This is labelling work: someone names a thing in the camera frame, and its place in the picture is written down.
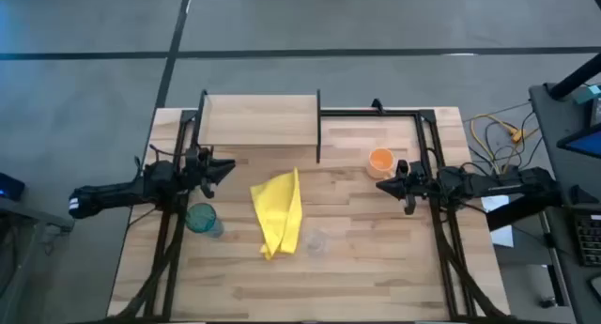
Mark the orange plastic mug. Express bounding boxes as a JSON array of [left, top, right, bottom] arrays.
[[365, 147, 396, 180]]

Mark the black slanted pole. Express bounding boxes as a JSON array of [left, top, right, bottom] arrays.
[[547, 54, 601, 100]]

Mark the black device with blue light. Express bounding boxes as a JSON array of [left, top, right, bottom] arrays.
[[0, 172, 26, 202]]

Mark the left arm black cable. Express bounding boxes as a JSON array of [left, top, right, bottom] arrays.
[[148, 144, 190, 158]]

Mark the grey metal stand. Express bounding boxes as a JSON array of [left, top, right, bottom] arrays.
[[0, 196, 76, 324]]

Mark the black keyboard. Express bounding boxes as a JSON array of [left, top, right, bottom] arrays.
[[575, 213, 601, 268]]

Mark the yellow cloth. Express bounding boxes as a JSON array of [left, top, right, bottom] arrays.
[[250, 167, 303, 261]]

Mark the dark grey desk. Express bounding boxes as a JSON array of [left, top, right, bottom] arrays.
[[529, 82, 601, 324]]

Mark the white paper sheet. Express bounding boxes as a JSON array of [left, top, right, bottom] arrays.
[[481, 194, 516, 248]]

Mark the black triangular bracket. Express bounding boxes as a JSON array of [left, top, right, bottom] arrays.
[[570, 184, 600, 206]]

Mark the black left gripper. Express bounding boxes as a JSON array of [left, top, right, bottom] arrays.
[[183, 147, 236, 188]]

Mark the small clear plastic cup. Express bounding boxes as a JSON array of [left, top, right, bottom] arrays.
[[304, 227, 330, 257]]

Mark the laptop with blue screen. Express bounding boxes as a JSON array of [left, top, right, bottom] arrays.
[[556, 125, 601, 159]]

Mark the yellow extension cable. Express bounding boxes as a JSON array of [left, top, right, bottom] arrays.
[[470, 115, 540, 176]]

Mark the black desk leg beam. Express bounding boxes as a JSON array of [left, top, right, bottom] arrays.
[[485, 192, 564, 232]]

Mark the wooden shelf with black frame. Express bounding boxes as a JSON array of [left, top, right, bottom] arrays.
[[194, 88, 323, 164]]

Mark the teal box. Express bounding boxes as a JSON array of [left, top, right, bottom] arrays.
[[573, 84, 601, 105]]

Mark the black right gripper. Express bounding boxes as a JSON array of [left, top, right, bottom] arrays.
[[375, 160, 431, 199]]

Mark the teal translucent plastic cup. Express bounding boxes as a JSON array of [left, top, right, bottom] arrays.
[[185, 202, 225, 239]]

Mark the black aluminium rig frame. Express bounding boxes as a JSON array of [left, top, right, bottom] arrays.
[[116, 98, 513, 323]]

